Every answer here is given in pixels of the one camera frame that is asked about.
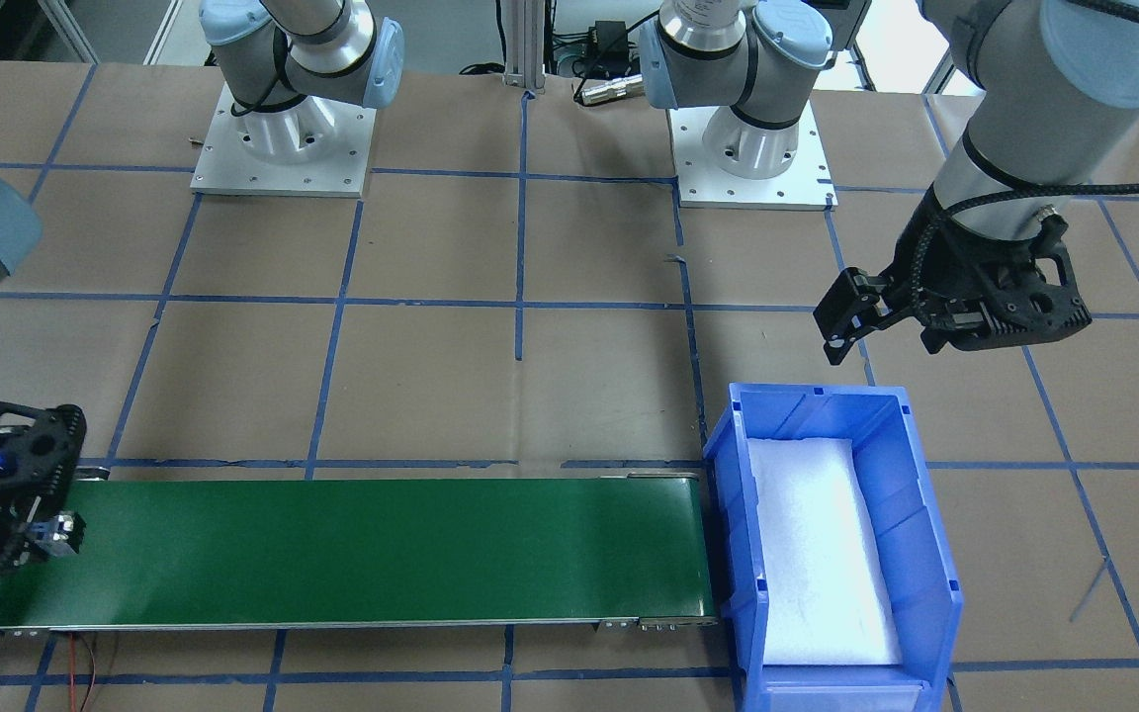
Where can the green conveyor belt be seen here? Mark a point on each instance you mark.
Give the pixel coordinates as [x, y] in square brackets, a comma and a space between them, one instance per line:
[426, 552]

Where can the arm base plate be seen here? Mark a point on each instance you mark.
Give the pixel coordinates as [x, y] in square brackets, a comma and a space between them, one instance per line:
[723, 163]
[320, 148]

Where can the blue source bin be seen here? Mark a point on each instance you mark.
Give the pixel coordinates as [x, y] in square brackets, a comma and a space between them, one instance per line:
[924, 591]

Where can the black power adapter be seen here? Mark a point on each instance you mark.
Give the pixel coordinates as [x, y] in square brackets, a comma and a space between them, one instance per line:
[607, 41]

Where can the silver cylindrical connector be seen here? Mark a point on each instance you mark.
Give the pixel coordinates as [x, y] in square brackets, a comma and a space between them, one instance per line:
[615, 89]

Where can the white foam pad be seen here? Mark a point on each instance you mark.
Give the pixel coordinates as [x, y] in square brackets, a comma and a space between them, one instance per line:
[828, 602]

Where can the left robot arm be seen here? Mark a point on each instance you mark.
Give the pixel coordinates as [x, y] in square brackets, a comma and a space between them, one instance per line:
[1060, 81]

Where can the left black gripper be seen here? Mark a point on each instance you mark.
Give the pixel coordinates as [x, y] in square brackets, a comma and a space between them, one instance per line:
[937, 265]

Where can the aluminium frame post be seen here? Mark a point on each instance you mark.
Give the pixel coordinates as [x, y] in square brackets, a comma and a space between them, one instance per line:
[524, 43]

